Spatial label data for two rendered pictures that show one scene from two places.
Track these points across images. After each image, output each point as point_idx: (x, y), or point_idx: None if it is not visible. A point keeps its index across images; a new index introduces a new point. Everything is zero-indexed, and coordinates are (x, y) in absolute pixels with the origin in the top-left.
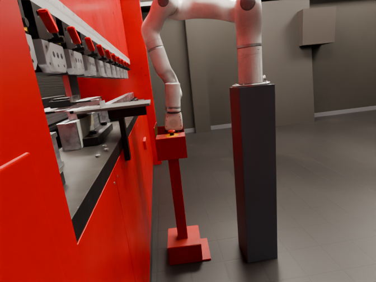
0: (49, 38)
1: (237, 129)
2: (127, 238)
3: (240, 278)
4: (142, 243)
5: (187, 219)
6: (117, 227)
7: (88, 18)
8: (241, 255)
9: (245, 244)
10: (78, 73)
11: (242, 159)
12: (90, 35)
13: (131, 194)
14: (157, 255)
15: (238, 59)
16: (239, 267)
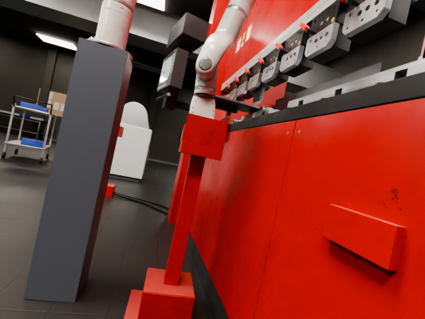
0: (242, 82)
1: (121, 110)
2: (207, 171)
3: (108, 269)
4: (210, 216)
5: None
6: None
7: (292, 18)
8: (86, 287)
9: (91, 256)
10: (250, 88)
11: (116, 143)
12: (286, 35)
13: (218, 166)
14: (205, 313)
15: (129, 25)
16: (101, 278)
